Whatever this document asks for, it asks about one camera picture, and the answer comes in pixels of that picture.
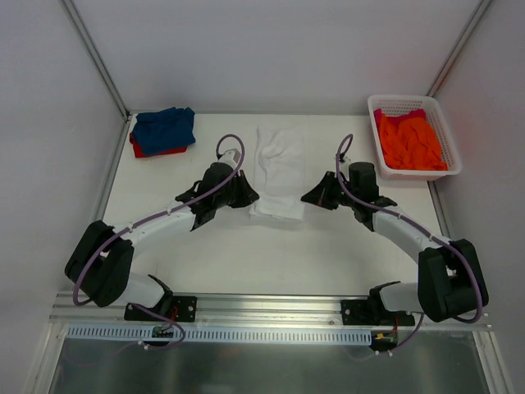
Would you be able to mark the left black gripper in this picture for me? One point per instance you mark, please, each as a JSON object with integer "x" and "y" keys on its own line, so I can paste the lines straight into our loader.
{"x": 235, "y": 190}

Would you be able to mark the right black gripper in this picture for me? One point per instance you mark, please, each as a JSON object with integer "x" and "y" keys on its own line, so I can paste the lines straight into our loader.
{"x": 330, "y": 193}

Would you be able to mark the white t shirt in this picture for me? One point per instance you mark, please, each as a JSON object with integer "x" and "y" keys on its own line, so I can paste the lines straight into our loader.
{"x": 279, "y": 174}

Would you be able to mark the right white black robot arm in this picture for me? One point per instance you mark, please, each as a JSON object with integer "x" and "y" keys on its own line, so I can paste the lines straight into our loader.
{"x": 450, "y": 283}

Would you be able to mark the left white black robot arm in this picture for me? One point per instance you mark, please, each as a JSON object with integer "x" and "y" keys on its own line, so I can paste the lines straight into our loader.
{"x": 100, "y": 266}

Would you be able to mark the orange t shirt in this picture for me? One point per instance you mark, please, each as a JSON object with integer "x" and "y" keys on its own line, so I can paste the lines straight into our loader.
{"x": 411, "y": 145}

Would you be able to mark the white plastic basket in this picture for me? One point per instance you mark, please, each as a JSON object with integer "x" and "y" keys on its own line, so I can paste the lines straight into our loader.
{"x": 396, "y": 105}

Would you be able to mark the folded blue t shirt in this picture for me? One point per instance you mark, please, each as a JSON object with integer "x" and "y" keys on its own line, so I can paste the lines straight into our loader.
{"x": 171, "y": 128}

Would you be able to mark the folded red t shirt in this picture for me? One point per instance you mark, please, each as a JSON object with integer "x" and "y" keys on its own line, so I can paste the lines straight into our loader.
{"x": 139, "y": 153}

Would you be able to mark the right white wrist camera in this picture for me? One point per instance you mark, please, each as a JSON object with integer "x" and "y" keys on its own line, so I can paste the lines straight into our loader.
{"x": 342, "y": 159}

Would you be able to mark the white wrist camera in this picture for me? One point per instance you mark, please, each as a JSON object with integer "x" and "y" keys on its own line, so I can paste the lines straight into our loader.
{"x": 231, "y": 157}
{"x": 342, "y": 159}

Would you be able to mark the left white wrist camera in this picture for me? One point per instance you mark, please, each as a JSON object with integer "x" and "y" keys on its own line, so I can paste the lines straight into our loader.
{"x": 231, "y": 157}

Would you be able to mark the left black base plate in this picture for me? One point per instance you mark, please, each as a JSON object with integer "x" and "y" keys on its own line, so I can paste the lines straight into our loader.
{"x": 182, "y": 308}

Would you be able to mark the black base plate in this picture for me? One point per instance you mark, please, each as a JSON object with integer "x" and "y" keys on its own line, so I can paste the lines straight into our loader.
{"x": 182, "y": 308}
{"x": 357, "y": 312}

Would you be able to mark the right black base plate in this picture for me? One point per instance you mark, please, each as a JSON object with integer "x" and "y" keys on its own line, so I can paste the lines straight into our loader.
{"x": 357, "y": 312}

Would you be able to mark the white slotted cable duct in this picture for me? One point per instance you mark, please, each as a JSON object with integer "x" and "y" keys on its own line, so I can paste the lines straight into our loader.
{"x": 222, "y": 335}

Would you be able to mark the aluminium mounting rail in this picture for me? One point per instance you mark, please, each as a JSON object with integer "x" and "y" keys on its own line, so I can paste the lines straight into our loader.
{"x": 226, "y": 310}

